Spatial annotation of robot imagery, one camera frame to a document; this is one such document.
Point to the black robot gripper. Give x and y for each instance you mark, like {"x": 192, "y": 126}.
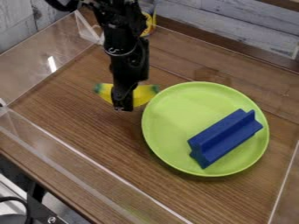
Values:
{"x": 128, "y": 66}

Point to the yellow toy banana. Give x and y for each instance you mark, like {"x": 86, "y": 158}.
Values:
{"x": 142, "y": 93}

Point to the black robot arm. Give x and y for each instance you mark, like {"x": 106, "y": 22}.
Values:
{"x": 122, "y": 24}

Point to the green round plate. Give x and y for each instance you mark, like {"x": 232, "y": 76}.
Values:
{"x": 185, "y": 109}

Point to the yellow labelled tin can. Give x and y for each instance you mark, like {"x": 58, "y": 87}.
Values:
{"x": 149, "y": 23}

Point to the blue T-shaped block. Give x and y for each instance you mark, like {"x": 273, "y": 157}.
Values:
{"x": 222, "y": 136}

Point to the black metal table leg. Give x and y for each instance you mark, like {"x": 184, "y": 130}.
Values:
{"x": 41, "y": 215}

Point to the clear acrylic corner bracket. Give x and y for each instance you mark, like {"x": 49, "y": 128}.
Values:
{"x": 88, "y": 32}

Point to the clear acrylic tray wall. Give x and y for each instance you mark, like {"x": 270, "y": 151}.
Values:
{"x": 85, "y": 184}

